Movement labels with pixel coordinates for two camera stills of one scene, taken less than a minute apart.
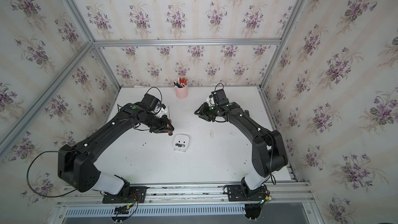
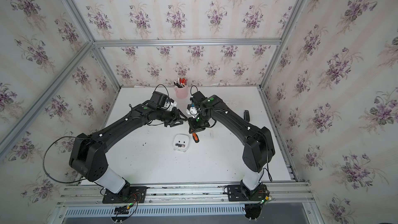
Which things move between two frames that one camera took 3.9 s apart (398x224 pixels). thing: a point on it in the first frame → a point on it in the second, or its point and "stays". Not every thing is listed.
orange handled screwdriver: [170, 133] → [195, 137]
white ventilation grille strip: [158, 211] stays
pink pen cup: [182, 93] stays
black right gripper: [201, 113] → [193, 128]
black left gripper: [164, 127] → [175, 117]
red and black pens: [181, 82] stays
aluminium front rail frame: [281, 193] stays
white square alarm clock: [181, 142] stays
